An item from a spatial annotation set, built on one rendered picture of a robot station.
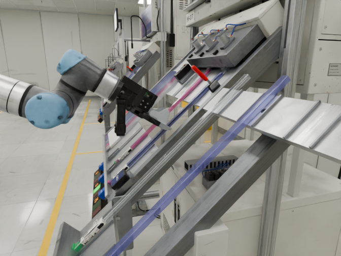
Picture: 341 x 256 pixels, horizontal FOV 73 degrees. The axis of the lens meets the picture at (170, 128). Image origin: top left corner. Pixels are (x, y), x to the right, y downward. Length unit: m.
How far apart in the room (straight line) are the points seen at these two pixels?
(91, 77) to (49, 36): 8.95
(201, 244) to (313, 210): 0.72
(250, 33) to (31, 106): 0.61
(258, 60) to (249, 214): 0.51
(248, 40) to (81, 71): 0.49
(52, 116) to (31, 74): 9.16
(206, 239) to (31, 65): 9.43
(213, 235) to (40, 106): 0.41
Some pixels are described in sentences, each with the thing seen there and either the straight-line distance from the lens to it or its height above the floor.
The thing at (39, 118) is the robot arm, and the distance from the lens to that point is 0.55.
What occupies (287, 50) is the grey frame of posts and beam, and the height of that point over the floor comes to 1.13.
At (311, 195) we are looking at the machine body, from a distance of 1.05.
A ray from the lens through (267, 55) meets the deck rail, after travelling 0.76.
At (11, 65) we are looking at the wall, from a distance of 9.83.
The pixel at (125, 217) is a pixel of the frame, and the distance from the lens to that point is 0.68.
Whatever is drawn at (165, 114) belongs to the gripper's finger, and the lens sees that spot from 0.71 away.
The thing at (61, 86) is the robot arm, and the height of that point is 1.04.
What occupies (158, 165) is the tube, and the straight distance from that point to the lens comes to 0.48.
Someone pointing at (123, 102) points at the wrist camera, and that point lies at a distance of 0.69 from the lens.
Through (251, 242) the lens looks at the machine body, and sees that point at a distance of 0.98.
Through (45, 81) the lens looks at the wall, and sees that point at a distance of 9.60.
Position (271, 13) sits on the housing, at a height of 1.24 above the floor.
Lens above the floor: 1.08
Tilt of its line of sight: 14 degrees down
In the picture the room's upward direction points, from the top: straight up
